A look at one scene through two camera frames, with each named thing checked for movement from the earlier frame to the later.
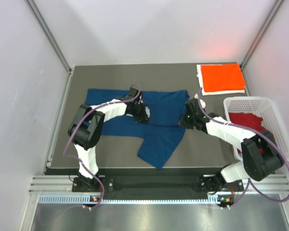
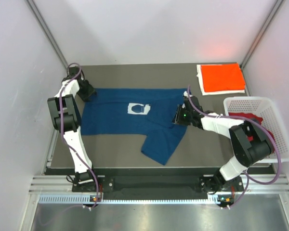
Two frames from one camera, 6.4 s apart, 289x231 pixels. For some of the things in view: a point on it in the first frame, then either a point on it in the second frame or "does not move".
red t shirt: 249,120 does not move
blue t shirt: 158,140 does not move
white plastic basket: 262,107 does not move
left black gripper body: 138,111 -> 86,91
